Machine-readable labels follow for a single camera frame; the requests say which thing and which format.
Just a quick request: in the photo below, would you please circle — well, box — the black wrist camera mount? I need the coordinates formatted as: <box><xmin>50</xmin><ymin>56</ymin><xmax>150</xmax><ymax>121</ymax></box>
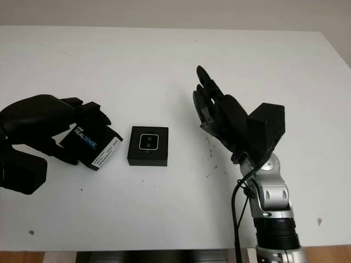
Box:
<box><xmin>246</xmin><ymin>102</ymin><xmax>286</xmax><ymax>168</ymax></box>
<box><xmin>0</xmin><ymin>153</ymin><xmax>48</xmax><ymax>196</ymax></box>

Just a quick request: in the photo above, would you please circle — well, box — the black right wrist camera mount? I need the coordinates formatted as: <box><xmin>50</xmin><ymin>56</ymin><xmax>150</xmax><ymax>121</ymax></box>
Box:
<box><xmin>246</xmin><ymin>102</ymin><xmax>286</xmax><ymax>168</ymax></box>

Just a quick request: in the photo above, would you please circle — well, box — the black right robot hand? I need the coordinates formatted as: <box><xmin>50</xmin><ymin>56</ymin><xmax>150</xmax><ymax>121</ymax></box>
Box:
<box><xmin>193</xmin><ymin>65</ymin><xmax>250</xmax><ymax>165</ymax></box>

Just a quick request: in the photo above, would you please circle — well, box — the small silver depth camera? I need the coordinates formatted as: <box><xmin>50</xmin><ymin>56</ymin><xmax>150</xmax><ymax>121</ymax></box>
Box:
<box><xmin>138</xmin><ymin>133</ymin><xmax>160</xmax><ymax>152</ymax></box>

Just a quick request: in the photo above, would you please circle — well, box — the dark robot torso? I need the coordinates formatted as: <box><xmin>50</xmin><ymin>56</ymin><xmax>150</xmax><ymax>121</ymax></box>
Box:
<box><xmin>76</xmin><ymin>242</ymin><xmax>234</xmax><ymax>263</ymax></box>

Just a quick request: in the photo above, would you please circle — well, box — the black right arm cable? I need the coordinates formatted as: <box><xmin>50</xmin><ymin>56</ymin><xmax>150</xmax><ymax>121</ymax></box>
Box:
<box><xmin>231</xmin><ymin>164</ymin><xmax>265</xmax><ymax>263</ymax></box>

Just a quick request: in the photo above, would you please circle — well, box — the black camera box base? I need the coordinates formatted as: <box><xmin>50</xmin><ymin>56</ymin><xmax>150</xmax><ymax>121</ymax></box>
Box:
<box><xmin>127</xmin><ymin>125</ymin><xmax>169</xmax><ymax>167</ymax></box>

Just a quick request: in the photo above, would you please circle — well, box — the black RealSense box lid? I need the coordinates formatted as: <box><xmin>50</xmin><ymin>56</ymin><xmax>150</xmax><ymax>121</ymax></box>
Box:
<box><xmin>59</xmin><ymin>120</ymin><xmax>123</xmax><ymax>173</ymax></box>

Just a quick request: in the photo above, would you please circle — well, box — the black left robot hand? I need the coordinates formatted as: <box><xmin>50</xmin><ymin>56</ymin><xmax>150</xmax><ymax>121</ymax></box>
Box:
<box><xmin>0</xmin><ymin>94</ymin><xmax>112</xmax><ymax>167</ymax></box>

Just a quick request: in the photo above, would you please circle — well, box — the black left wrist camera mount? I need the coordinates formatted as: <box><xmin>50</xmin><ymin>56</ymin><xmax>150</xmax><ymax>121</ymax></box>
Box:
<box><xmin>0</xmin><ymin>153</ymin><xmax>48</xmax><ymax>196</ymax></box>

